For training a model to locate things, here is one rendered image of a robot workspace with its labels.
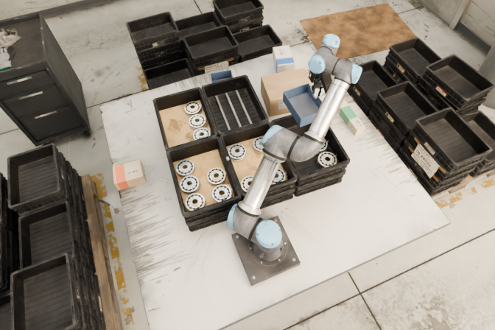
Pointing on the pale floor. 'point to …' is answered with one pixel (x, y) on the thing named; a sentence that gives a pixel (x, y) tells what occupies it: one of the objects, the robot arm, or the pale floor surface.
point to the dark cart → (41, 85)
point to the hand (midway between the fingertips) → (317, 97)
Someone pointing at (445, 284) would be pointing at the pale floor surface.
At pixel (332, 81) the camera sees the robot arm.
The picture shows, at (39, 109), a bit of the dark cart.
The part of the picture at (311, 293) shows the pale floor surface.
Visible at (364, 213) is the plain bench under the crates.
